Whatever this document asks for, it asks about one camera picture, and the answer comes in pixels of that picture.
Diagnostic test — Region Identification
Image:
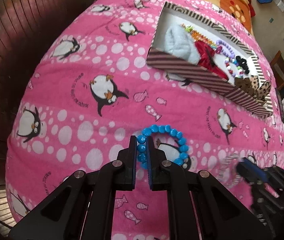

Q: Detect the white fluffy scrunchie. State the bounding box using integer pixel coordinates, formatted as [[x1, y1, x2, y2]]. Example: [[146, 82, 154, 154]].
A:
[[164, 25, 201, 65]]

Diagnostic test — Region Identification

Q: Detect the striped white jewelry tray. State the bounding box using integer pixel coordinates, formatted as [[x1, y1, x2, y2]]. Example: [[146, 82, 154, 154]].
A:
[[146, 2, 273, 119]]

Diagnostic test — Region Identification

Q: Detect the brown scrunchie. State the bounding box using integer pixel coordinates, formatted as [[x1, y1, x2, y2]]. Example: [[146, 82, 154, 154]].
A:
[[234, 77, 254, 95]]

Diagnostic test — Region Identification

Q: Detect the wooden wall panel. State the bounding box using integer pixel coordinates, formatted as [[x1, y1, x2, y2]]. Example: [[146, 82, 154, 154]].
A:
[[0, 0, 94, 185]]

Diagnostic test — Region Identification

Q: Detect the leopard print hair bow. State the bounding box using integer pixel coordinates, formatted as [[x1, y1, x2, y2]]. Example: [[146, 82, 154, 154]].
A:
[[249, 76, 272, 101]]

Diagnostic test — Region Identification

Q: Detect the black scrunchie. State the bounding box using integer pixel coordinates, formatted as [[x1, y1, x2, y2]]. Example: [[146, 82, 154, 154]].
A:
[[235, 56, 249, 75]]

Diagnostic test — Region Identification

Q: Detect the blue bead bracelet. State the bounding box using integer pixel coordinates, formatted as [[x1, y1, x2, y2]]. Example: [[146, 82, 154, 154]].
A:
[[136, 124, 190, 170]]

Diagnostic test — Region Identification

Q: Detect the wooden chair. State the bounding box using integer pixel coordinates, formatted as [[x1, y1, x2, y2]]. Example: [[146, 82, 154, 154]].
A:
[[270, 50, 284, 90]]

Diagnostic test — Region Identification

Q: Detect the white silver beaded bracelet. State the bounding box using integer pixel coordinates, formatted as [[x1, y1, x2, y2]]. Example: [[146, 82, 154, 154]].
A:
[[217, 153, 245, 189]]

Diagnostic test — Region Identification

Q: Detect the multicolour bead bracelet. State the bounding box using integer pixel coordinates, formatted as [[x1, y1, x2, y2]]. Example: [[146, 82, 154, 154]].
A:
[[224, 57, 245, 79]]

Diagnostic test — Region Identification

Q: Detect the green colourful bead bracelet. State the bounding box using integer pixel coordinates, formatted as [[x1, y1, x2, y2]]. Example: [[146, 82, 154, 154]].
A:
[[180, 23, 195, 34]]

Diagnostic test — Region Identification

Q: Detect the orange bead bracelet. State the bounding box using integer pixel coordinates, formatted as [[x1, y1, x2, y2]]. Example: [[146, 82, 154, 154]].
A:
[[190, 28, 217, 48]]

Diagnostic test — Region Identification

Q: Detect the red satin hair bow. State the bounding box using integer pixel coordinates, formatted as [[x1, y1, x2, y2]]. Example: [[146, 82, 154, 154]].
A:
[[195, 40, 229, 80]]

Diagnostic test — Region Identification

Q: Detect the pink penguin bedspread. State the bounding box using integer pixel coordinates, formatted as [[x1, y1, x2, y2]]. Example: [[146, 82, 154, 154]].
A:
[[6, 0, 284, 239]]

